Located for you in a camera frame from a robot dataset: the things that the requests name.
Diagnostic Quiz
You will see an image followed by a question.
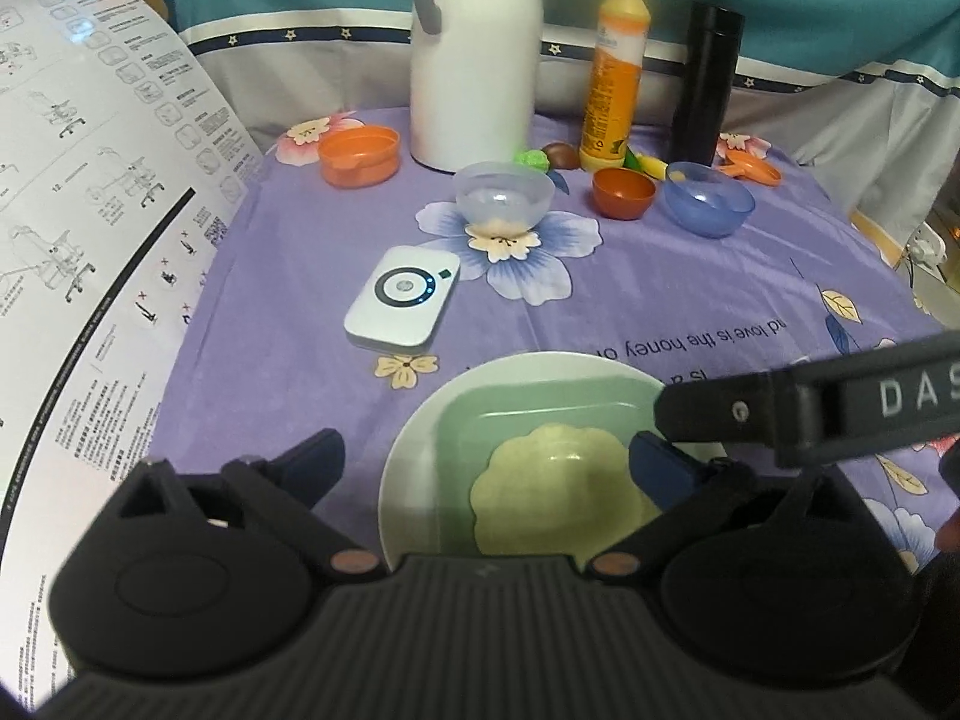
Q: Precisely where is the brown-orange small bowl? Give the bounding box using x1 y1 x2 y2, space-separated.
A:
592 167 658 221

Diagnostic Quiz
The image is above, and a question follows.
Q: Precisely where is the blue translucent bowl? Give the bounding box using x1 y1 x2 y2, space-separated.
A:
661 161 757 239

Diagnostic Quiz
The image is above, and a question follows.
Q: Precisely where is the person's right hand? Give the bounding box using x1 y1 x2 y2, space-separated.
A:
934 509 960 553

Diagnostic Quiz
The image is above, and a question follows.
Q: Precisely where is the yellow toy banana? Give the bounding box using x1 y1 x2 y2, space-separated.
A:
636 154 669 181

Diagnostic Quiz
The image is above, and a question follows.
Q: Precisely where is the clear translucent bowl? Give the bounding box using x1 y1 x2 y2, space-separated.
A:
452 163 556 238

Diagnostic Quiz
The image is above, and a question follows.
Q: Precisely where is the purple floral tablecloth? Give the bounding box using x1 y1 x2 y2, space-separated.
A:
151 154 939 548

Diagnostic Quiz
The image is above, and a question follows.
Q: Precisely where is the green toy lime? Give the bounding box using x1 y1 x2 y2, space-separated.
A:
514 149 551 172

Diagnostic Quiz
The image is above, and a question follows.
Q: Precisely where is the green toy cucumber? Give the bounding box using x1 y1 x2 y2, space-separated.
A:
623 149 643 172

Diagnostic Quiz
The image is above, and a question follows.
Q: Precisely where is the teal striped curtain cloth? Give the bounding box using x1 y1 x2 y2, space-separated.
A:
174 0 958 260

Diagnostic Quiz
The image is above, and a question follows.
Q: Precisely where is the white power strip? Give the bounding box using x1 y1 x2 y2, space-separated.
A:
905 223 947 277

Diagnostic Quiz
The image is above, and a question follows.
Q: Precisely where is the white instruction sheet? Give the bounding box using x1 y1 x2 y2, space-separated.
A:
2 0 262 707

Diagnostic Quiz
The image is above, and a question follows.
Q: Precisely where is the black tall flask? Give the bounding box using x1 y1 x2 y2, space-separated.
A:
667 2 745 166

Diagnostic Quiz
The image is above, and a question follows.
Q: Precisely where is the white round plate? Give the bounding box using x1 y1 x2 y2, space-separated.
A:
376 349 728 571

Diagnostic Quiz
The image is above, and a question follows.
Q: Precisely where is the yellow scalloped small plate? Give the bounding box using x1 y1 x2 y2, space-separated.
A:
469 422 661 566

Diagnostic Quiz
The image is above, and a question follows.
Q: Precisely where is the orange toy pot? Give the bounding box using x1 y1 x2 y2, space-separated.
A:
317 125 402 188

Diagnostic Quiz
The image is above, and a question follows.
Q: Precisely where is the orange toy frying pan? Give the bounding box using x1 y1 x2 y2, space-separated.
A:
718 149 782 187

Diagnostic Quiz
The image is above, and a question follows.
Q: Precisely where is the white remote device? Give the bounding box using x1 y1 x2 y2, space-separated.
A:
343 245 460 351

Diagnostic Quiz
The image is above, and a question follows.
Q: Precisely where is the orange detergent bottle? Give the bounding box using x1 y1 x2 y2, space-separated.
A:
579 0 651 172

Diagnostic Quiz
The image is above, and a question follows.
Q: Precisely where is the green square plate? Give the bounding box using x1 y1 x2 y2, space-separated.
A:
436 379 654 556

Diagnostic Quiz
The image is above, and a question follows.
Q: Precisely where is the brown toy kiwi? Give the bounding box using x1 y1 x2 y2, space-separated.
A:
542 142 581 171

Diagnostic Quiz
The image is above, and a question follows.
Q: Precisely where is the white thermos jug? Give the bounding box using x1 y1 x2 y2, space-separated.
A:
410 0 544 172

